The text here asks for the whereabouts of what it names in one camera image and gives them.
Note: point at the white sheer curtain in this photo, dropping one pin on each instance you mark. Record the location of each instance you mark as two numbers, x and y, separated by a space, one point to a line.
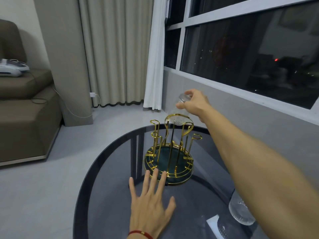
155 67

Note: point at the person's left thumb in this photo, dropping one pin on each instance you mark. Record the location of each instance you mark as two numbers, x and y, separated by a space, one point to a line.
171 205

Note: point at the white handheld vacuum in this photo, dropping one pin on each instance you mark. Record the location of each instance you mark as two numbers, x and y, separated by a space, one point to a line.
11 68

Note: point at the person's left hand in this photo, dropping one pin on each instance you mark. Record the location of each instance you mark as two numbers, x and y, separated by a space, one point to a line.
147 211

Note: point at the brown sofa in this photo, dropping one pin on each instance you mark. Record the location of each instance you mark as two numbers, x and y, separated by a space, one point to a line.
22 114

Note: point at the person's left middle finger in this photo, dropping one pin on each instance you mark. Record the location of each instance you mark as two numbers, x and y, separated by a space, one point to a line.
154 180

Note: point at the person's right hand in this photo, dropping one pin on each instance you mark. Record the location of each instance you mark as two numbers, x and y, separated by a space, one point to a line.
198 104

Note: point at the person's right forearm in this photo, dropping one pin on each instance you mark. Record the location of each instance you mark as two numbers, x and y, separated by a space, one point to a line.
251 169

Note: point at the beige curtain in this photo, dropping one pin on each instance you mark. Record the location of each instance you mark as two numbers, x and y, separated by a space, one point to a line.
117 49

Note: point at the white framed window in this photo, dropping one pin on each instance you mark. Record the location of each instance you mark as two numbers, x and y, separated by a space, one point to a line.
249 47

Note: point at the clear textured glass cup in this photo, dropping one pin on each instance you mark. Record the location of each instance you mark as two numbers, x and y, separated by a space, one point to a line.
225 230
182 97
240 211

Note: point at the person's right thumb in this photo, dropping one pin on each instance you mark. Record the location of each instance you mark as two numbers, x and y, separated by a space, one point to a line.
183 105

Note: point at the person's left little finger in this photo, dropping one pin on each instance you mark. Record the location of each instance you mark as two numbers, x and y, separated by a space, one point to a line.
132 189

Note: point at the person's left forearm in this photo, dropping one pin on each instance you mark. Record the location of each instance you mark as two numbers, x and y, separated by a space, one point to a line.
135 237

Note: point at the white wall charger plug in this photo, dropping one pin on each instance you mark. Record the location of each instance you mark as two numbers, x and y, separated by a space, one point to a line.
92 94

